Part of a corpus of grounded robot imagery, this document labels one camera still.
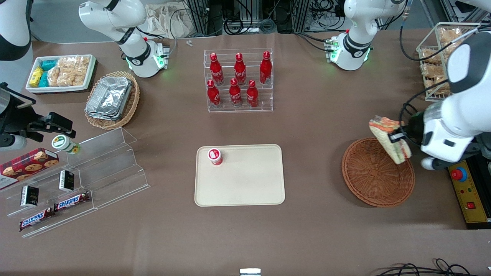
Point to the triangle sandwich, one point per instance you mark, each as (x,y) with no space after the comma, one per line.
(383,126)

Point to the red plaid cookie box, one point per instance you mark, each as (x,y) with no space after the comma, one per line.
(27,165)

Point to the green lidded white cup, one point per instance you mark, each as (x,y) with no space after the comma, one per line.
(63,143)

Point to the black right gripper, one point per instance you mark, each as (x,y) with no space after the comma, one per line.
(15,117)

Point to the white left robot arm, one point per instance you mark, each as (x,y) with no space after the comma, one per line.
(456,111)

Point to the small white edge block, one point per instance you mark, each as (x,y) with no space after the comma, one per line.
(250,272)

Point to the Snickers chocolate bar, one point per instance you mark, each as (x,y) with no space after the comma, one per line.
(72,201)
(36,219)

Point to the beige cloth bag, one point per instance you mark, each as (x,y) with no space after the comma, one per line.
(165,21)

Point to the clear acrylic stepped shelf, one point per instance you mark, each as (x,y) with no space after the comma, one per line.
(111,168)

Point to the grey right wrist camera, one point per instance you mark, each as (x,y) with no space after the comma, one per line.
(11,142)

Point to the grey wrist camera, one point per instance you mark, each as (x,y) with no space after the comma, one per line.
(431,163)
(11,142)

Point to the small black snack box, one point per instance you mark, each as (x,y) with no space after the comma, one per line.
(66,181)
(29,196)

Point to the red emergency stop button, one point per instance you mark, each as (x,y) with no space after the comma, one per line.
(459,174)

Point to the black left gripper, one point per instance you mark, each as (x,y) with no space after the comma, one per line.
(413,129)

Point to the oval light wicker basket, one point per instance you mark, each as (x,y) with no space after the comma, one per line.
(132,103)

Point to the teal snack packet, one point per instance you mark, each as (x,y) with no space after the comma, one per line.
(43,79)
(49,65)

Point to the white rectangular snack bin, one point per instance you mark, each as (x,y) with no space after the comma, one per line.
(61,89)

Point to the yellow snack packet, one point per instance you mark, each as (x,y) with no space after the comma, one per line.
(36,76)

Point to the beige plastic tray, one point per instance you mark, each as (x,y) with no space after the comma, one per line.
(245,184)

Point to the round brown wicker basket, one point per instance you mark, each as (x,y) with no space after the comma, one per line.
(372,180)

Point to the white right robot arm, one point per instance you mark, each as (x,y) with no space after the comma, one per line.
(134,53)

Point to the red cola bottle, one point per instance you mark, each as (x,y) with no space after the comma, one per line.
(216,71)
(235,95)
(265,71)
(240,71)
(252,96)
(213,96)

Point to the clear acrylic bottle rack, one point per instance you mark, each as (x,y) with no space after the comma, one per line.
(238,109)

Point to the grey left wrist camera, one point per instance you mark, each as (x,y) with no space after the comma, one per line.
(431,163)

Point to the stacked aluminium foil trays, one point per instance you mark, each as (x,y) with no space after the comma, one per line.
(109,97)

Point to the clear rice cracker bag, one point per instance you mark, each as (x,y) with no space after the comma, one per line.
(66,78)
(82,69)
(54,76)
(67,63)

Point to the red white lidded cup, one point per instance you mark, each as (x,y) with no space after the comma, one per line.
(215,156)

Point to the clear fried snack bag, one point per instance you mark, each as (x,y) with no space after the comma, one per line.
(430,56)
(449,46)
(431,70)
(435,85)
(449,34)

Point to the black yellow control box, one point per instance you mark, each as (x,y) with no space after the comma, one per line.
(470,191)

